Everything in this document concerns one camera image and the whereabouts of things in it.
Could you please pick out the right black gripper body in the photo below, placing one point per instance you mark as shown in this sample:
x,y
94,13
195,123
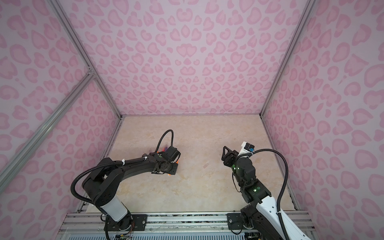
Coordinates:
x,y
235,169

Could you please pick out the diagonal aluminium frame bar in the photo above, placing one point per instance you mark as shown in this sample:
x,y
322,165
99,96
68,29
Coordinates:
x,y
23,155

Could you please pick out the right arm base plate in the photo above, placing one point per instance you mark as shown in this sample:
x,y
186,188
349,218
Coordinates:
x,y
235,221

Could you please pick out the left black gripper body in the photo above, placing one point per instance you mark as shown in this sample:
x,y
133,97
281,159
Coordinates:
x,y
172,167

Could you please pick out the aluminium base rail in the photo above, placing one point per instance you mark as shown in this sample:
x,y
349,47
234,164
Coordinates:
x,y
160,226

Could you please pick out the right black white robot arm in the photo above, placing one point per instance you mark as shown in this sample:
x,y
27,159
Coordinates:
x,y
263,212

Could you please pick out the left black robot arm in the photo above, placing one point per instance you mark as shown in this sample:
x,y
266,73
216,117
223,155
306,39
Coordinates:
x,y
102,182

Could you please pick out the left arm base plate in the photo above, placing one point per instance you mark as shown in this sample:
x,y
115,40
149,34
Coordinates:
x,y
139,222

